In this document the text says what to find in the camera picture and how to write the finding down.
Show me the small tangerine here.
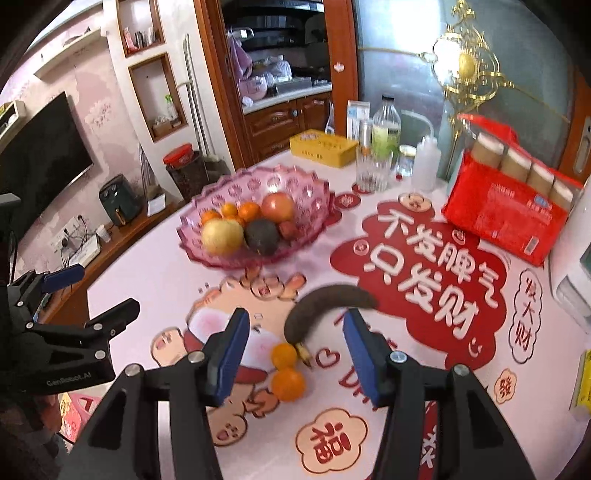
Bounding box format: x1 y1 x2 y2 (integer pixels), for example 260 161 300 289
270 367 307 402
221 203 238 218
200 210 222 226
270 343 298 370

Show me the yellow pear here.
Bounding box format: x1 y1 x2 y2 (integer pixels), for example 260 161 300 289
201 219 243 256

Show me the dark avocado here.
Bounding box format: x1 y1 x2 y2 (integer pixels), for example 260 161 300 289
245 218 280 256

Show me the large orange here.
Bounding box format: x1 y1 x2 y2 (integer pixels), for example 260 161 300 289
238 201 260 223

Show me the red apple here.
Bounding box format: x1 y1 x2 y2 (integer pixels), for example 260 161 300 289
260 192 296 223

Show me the white router box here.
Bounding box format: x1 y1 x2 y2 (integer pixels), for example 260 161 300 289
68 235 101 268

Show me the dark overripe banana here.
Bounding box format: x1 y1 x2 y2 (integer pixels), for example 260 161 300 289
283 284 379 368

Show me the dark green air fryer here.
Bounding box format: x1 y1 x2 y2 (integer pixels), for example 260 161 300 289
98 174 142 227

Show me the black television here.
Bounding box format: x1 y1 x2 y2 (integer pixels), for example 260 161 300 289
1 92 93 239

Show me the red lid jar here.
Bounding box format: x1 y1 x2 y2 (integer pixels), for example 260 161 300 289
163 143 211 202

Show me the yellow box at edge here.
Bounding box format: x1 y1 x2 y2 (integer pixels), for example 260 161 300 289
569 350 591 420

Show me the pink glass fruit bowl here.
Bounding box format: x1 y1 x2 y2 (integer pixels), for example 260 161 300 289
177 165 332 270

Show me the white appliance at edge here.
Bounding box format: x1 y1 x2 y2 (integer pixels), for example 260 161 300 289
549 179 591 334

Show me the red snack package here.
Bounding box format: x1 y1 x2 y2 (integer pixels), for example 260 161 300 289
442 114 583 267

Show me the white squeeze bottle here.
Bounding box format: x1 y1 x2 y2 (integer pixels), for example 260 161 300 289
412 136 442 192

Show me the drinking glass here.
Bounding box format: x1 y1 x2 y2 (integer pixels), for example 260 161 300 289
356 147 393 193

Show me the small glass jar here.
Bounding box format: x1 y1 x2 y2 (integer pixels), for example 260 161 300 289
396 144 416 178

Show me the yellow tin box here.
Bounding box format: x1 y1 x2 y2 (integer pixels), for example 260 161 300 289
290 129 359 168

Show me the clear plastic bottle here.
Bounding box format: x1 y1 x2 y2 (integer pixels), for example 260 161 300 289
372 94 402 160

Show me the metal can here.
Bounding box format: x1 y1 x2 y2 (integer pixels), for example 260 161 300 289
359 119 372 157

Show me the white blue carton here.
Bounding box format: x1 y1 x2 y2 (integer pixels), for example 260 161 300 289
346 100 370 140

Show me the white wall shelf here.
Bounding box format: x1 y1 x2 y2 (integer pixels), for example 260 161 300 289
0 100 27 152

